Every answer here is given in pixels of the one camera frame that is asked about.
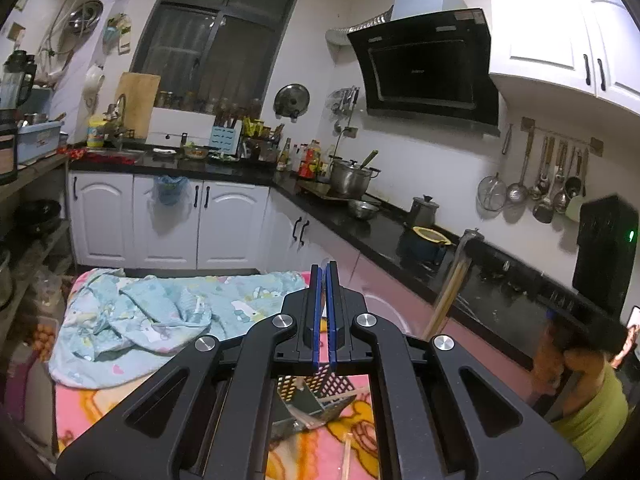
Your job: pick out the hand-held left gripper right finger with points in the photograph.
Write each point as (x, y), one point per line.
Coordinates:
(331, 320)

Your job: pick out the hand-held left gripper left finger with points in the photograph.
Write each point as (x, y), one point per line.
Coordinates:
(316, 320)

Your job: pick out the single wooden chopstick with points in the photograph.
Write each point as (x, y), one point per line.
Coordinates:
(307, 417)
(336, 398)
(346, 460)

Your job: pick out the dark plastic utensil basket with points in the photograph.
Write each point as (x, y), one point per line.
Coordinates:
(305, 405)

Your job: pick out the bundle of wooden chopsticks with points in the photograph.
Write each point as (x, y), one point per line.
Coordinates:
(447, 285)

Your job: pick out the person's right forearm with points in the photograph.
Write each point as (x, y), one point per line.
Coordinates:
(547, 360)

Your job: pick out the pale green scoop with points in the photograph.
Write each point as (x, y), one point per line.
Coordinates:
(574, 210)

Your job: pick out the white base cabinet row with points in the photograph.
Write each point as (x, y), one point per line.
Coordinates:
(380, 280)
(110, 220)

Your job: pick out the steel ladle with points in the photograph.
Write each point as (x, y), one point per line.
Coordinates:
(561, 202)

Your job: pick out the smartphone with lit screen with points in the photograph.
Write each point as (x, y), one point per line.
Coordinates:
(634, 317)

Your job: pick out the steel scoop cup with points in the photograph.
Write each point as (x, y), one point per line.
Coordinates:
(574, 185)

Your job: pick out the steel serving spoon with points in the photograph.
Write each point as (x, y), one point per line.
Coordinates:
(538, 190)

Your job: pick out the steel mixing bowl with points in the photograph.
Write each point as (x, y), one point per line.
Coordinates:
(363, 208)

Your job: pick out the blue pot yellow rim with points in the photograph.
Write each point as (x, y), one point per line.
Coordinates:
(422, 247)

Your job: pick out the dark metal kettle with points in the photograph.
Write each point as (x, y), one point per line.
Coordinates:
(422, 212)

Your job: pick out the steel stock pot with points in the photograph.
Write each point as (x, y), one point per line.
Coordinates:
(350, 180)

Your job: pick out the person's body green shirt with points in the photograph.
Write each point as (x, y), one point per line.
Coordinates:
(600, 410)

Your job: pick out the cluster of condiment bottles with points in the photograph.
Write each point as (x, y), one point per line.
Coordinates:
(307, 160)

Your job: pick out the light blue printed blanket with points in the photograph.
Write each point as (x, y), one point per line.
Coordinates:
(150, 310)

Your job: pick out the blue plastic bag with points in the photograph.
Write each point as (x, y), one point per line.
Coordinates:
(170, 190)

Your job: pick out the blue knife block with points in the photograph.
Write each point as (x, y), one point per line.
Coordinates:
(226, 142)

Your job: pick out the glass food bowl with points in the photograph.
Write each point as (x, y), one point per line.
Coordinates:
(195, 151)

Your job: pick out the glass pot lid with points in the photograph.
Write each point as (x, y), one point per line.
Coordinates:
(291, 100)

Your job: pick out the row of spice jars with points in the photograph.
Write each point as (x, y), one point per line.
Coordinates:
(200, 102)

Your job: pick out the pink printed blanket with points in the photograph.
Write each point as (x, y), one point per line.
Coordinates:
(85, 410)

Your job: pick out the black range hood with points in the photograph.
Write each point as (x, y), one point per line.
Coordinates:
(425, 70)

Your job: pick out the red chili pile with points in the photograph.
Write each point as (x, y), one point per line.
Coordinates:
(100, 155)

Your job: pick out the tray of brown eggs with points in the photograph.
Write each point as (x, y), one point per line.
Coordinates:
(41, 341)

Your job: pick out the wooden cutting board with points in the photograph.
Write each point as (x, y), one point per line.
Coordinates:
(137, 105)

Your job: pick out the metal sink faucet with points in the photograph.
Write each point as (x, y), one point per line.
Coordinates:
(119, 120)

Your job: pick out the dark framed window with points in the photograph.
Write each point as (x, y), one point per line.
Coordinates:
(225, 50)

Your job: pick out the yellow dish soap bottle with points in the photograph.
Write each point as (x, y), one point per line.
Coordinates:
(95, 135)

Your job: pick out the black wok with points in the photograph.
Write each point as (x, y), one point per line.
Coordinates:
(37, 215)

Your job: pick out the wooden shelf unit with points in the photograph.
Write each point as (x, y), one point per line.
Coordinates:
(35, 175)

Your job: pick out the white hanging jug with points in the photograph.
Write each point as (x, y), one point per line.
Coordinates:
(94, 87)

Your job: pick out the blue plastic bin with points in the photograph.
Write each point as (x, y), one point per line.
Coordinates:
(40, 142)

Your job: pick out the hanging packet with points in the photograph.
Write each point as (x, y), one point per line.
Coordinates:
(119, 32)

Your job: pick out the dark banded jar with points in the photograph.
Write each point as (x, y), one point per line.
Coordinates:
(7, 150)

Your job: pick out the black blender jug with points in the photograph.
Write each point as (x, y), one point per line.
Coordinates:
(17, 80)

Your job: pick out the wall hook rail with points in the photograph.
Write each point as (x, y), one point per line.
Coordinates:
(560, 135)

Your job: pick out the small wall socket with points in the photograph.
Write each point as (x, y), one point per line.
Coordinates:
(351, 132)

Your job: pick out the wall utensil rack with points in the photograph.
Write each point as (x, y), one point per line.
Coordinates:
(345, 100)

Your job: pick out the white wall cabinet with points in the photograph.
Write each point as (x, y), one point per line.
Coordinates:
(540, 35)

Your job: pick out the flexible metal duct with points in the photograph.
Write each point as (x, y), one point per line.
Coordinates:
(360, 25)

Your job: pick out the steel basin on wall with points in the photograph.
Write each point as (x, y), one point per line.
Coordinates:
(84, 17)

